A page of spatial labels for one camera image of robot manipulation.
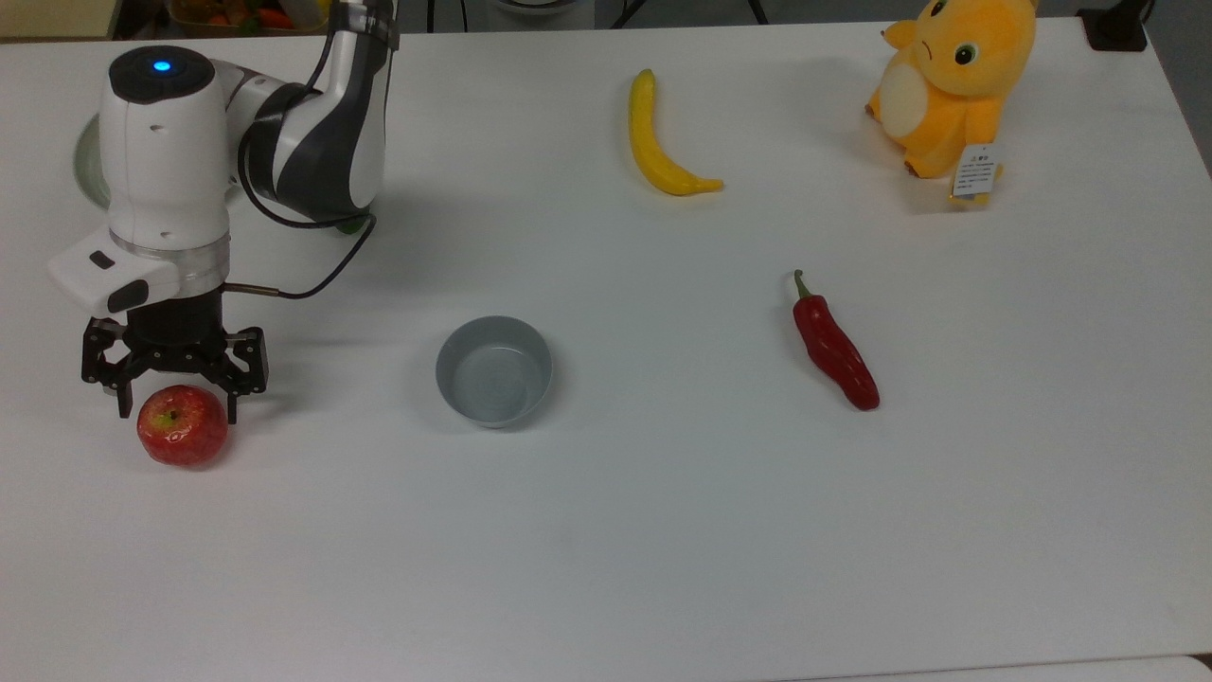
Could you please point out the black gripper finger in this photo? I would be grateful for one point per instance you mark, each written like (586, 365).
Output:
(248, 365)
(102, 355)

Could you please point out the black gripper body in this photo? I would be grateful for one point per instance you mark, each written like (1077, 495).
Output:
(175, 332)

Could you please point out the red apple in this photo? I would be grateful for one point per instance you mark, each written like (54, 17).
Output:
(183, 426)

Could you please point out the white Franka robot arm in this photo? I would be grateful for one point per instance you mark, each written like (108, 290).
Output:
(161, 161)

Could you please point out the grey bowl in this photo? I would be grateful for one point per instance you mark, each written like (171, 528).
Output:
(494, 374)

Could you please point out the green cucumber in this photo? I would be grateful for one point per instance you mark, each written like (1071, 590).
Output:
(350, 225)

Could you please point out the pale green plate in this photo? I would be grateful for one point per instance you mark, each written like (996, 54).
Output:
(87, 166)

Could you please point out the box of toy food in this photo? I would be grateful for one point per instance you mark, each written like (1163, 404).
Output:
(246, 13)

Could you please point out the yellow banana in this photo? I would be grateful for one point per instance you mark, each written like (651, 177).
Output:
(649, 142)

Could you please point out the red chili pepper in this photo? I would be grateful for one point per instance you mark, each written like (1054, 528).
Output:
(833, 350)

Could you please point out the paper tag of plush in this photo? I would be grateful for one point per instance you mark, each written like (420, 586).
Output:
(975, 173)

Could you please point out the orange plush toy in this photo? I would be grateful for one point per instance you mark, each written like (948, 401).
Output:
(947, 85)

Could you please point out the black stand base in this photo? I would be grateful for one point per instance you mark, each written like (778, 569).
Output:
(1115, 26)

